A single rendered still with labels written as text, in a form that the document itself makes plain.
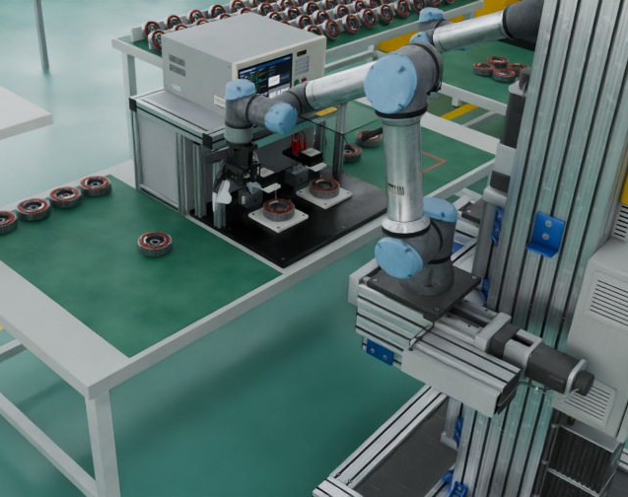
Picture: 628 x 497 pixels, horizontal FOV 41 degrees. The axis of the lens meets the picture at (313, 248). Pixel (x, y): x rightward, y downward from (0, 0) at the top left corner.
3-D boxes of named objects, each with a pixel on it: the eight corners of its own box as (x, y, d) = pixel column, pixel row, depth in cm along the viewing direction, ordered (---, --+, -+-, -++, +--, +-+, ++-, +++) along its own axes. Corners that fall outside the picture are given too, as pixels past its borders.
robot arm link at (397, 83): (444, 261, 210) (439, 43, 185) (415, 289, 199) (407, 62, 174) (400, 252, 216) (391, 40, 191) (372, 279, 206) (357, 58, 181)
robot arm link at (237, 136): (218, 122, 217) (240, 114, 223) (218, 139, 220) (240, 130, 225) (240, 132, 214) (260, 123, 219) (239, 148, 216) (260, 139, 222)
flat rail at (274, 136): (342, 113, 319) (343, 106, 318) (220, 163, 280) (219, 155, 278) (340, 112, 320) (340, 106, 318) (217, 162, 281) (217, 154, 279)
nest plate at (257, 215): (308, 218, 300) (308, 215, 300) (278, 233, 291) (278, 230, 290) (278, 202, 309) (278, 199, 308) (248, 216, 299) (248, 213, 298)
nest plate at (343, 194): (352, 195, 316) (352, 192, 315) (325, 209, 306) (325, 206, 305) (322, 181, 324) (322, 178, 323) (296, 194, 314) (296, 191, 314)
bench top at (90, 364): (519, 158, 367) (521, 147, 364) (89, 400, 227) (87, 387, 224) (343, 91, 423) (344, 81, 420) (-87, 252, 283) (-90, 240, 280)
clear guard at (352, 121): (396, 135, 307) (398, 120, 303) (353, 155, 291) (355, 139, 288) (329, 108, 325) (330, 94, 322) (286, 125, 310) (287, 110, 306)
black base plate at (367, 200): (402, 204, 317) (403, 198, 315) (283, 268, 276) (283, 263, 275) (311, 162, 343) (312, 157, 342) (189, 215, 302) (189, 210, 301)
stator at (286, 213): (301, 215, 299) (301, 206, 297) (276, 226, 292) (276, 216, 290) (280, 203, 306) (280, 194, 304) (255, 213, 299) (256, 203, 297)
